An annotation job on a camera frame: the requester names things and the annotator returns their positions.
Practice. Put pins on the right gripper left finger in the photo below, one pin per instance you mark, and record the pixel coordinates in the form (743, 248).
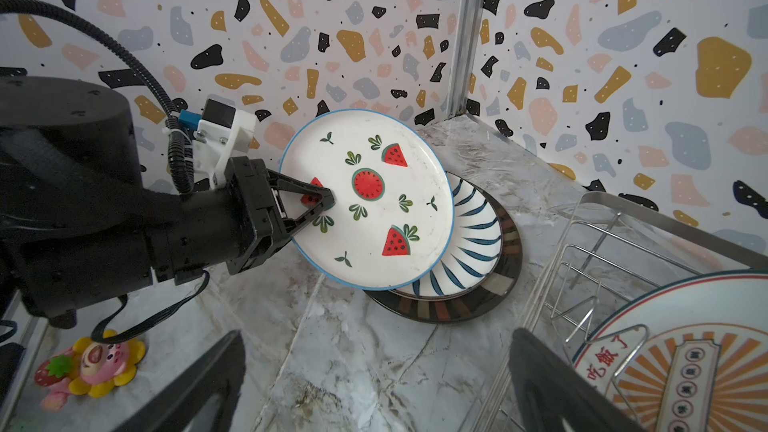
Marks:
(203, 398)

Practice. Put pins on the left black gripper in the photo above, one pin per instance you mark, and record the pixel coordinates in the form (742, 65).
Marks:
(262, 217)

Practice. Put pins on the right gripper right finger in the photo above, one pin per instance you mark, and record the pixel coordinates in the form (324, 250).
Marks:
(553, 397)

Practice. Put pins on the brown rimmed cream plate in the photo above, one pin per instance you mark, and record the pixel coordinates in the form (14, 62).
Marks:
(481, 299)

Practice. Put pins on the watermelon pattern plate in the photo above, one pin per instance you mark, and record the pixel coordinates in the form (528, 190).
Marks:
(393, 212)

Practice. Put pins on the orange sunburst plate front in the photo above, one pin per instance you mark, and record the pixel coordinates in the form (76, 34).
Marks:
(691, 356)

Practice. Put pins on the black white striped plate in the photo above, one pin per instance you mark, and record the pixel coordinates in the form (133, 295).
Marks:
(472, 253)

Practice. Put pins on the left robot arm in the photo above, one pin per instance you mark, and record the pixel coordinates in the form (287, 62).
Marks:
(78, 227)

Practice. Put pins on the pink toy figure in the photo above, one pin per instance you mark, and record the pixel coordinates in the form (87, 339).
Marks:
(88, 368)

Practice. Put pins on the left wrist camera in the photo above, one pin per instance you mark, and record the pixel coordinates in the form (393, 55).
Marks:
(220, 132)

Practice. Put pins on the wire dish rack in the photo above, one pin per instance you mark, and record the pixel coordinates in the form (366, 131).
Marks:
(611, 253)

